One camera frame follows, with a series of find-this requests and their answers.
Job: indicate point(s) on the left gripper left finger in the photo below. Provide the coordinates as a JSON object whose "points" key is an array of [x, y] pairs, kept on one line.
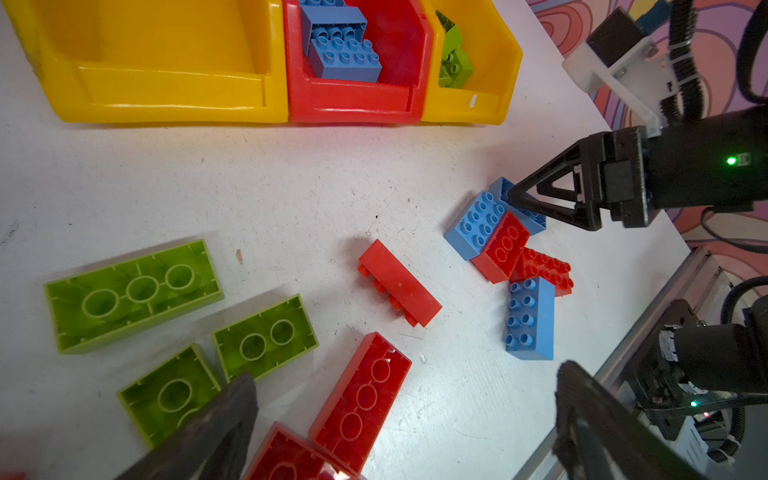
{"points": [[212, 445]]}

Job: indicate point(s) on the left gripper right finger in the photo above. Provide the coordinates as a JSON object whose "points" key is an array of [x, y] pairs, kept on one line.
{"points": [[594, 431]]}

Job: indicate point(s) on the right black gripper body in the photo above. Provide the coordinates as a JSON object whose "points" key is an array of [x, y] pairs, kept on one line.
{"points": [[718, 162]]}

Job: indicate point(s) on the red long brick bottom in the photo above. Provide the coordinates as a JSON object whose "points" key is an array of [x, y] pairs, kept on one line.
{"points": [[286, 455]]}

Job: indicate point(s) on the red studded brick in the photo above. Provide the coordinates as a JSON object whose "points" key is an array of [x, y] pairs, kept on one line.
{"points": [[532, 264]]}

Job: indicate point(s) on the red brick centre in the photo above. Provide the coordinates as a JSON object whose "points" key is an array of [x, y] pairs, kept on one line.
{"points": [[500, 256]]}

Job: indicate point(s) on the green brick square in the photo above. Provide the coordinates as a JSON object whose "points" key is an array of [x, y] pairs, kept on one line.
{"points": [[266, 341]]}

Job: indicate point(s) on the blue brick bottom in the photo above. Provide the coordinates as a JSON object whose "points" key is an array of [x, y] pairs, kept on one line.
{"points": [[530, 319]]}

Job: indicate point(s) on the red long brick diagonal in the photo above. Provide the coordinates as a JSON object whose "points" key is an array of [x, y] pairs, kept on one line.
{"points": [[352, 417]]}

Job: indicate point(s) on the right yellow bin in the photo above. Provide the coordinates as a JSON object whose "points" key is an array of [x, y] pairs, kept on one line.
{"points": [[495, 55]]}

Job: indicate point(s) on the yellow bin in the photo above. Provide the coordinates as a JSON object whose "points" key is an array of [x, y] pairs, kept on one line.
{"points": [[112, 62], [495, 55]]}

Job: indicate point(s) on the green long brick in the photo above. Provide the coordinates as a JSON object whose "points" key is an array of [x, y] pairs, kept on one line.
{"points": [[97, 308]]}

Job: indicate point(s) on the red brick on side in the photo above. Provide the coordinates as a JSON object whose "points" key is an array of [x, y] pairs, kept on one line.
{"points": [[405, 293]]}

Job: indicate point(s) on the red middle bin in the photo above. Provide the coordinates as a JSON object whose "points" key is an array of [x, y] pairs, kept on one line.
{"points": [[401, 36]]}

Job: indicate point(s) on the left yellow bin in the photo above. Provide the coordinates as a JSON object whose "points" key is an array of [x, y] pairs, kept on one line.
{"points": [[112, 62]]}

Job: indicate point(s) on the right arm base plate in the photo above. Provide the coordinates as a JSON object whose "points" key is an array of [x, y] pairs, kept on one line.
{"points": [[678, 372]]}

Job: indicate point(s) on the table edge rail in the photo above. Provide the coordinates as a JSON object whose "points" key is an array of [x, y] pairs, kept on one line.
{"points": [[696, 290]]}

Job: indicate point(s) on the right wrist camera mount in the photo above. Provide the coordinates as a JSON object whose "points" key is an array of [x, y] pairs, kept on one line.
{"points": [[620, 56]]}

